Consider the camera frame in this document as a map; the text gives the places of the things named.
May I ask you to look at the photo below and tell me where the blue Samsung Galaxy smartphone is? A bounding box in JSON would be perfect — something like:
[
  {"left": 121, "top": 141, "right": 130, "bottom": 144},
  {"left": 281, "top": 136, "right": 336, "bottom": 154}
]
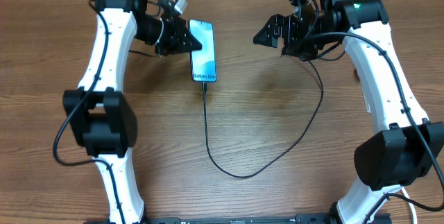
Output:
[{"left": 189, "top": 19, "right": 216, "bottom": 83}]

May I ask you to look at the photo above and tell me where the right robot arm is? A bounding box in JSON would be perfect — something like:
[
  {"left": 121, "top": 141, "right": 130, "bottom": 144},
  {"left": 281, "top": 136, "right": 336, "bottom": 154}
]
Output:
[{"left": 253, "top": 0, "right": 443, "bottom": 223}]

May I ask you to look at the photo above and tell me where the white power strip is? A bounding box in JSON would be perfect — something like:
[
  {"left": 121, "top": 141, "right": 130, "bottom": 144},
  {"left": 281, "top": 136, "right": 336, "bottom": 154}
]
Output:
[{"left": 361, "top": 88, "right": 371, "bottom": 114}]

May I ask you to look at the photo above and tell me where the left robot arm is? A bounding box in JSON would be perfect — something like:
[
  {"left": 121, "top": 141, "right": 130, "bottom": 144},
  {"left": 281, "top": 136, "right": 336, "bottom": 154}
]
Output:
[{"left": 53, "top": 0, "right": 202, "bottom": 223}]

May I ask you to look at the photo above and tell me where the black USB-C charging cable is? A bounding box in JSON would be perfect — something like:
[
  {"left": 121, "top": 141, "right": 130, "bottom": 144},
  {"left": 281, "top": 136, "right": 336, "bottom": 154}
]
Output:
[{"left": 202, "top": 60, "right": 325, "bottom": 180}]

